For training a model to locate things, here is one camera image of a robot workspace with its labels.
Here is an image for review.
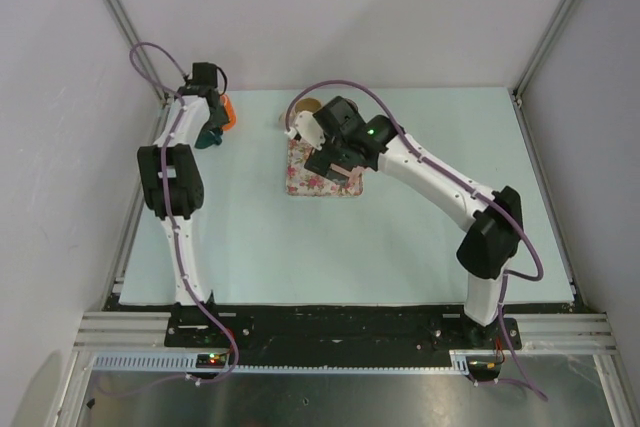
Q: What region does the floral pattern tray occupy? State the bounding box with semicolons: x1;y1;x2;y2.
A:
285;139;364;197

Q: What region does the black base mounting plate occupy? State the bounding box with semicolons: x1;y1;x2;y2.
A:
165;303;521;350

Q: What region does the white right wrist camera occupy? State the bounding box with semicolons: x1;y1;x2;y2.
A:
285;111;325;150

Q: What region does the dark green mug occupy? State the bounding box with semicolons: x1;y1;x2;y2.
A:
195;128;223;150

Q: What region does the aluminium frame rail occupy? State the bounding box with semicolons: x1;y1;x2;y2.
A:
74;312;618;355

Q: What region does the orange mug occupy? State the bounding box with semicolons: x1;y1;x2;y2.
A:
220;94;237;132

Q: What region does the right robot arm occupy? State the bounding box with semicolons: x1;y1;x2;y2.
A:
289;96;522;348

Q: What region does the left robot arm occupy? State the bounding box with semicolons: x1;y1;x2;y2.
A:
137;62;230;306

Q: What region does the grey slotted cable duct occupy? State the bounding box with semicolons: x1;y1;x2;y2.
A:
89;349;504;376

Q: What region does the pink ceramic mug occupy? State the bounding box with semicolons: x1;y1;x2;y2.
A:
331;163;365;188

